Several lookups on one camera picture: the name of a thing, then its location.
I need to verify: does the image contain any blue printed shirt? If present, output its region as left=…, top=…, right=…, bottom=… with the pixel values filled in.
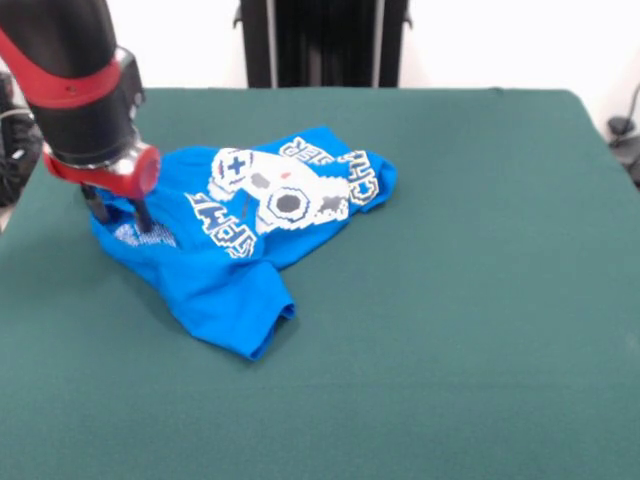
left=89, top=124, right=399, bottom=362

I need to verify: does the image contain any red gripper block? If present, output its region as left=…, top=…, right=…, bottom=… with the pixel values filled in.
left=42, top=143, right=162, bottom=235

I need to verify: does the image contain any dark green table cloth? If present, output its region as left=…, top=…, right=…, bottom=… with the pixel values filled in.
left=0, top=87, right=640, bottom=480

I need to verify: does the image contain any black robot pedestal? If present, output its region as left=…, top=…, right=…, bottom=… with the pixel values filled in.
left=232, top=0, right=412, bottom=89

